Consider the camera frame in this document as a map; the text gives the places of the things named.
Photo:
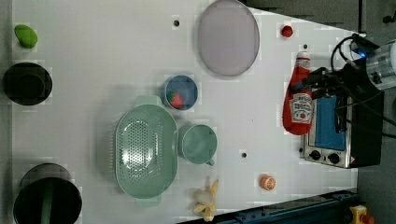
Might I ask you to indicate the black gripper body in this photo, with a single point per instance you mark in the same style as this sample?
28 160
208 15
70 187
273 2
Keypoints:
350 81

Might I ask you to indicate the red ketchup bottle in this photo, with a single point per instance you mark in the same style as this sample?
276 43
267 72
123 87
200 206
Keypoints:
297 108

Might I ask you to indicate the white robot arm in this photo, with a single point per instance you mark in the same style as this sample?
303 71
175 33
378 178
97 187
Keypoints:
378 61

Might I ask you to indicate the green oval strainer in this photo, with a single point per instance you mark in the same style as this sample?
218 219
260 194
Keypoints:
146 151

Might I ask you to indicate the black toaster oven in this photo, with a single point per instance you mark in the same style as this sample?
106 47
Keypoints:
345 134

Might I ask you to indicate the red strawberry toy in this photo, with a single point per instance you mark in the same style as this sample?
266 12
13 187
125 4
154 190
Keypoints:
287 31

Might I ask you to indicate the grey round plate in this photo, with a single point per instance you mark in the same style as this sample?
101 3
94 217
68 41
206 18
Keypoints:
228 38

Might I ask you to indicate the orange slice toy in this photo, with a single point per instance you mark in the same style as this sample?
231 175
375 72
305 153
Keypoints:
267 182

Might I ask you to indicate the blue bowl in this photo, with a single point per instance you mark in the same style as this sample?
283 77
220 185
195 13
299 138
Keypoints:
185 86

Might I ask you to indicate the green mug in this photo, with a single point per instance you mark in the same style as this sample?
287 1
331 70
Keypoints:
197 144

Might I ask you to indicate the red strawberry in bowl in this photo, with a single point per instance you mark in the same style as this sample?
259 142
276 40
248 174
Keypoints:
174 99

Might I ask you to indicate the black cylinder cup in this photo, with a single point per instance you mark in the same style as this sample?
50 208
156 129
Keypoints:
27 83

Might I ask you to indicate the black utensil cup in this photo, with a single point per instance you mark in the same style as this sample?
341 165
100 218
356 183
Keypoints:
47 196

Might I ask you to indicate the green avocado toy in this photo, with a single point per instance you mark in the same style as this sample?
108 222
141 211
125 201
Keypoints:
26 36

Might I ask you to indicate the blue metal frame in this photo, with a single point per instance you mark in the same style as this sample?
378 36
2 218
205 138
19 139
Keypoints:
340 207

